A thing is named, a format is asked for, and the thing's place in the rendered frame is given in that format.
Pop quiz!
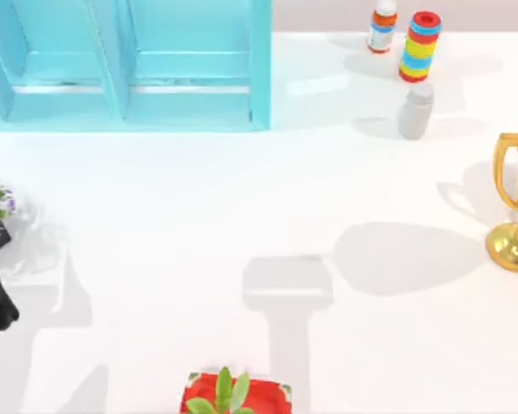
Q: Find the stack of coloured rings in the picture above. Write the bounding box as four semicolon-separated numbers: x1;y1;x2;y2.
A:
398;10;443;84

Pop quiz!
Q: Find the light blue rack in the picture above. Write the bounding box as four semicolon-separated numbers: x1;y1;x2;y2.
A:
0;0;272;133

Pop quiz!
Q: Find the white and orange bottle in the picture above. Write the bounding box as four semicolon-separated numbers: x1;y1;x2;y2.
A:
366;0;399;54

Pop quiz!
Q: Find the grey bottle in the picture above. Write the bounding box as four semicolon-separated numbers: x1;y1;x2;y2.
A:
398;83;435;141

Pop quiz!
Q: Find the red plant pot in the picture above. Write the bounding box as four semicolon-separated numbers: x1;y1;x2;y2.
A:
180;366;294;414

